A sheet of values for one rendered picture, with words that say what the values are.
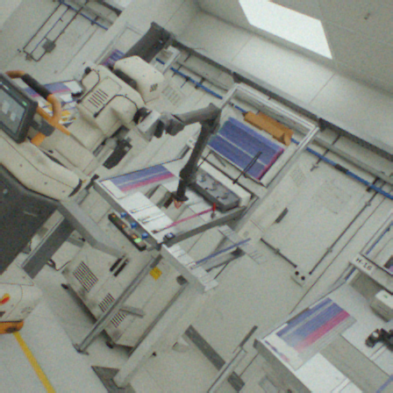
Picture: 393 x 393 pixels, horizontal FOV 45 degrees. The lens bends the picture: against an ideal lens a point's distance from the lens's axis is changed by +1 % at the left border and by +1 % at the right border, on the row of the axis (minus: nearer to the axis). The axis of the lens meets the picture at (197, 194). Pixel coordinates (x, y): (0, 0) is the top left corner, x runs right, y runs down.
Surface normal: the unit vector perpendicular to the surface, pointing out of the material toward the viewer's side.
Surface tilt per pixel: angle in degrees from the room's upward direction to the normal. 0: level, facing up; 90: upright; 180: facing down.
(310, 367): 44
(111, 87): 82
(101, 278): 90
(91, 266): 90
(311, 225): 90
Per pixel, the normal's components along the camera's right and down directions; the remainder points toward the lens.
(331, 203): -0.44, -0.37
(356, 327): 0.15, -0.81
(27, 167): -0.27, -0.24
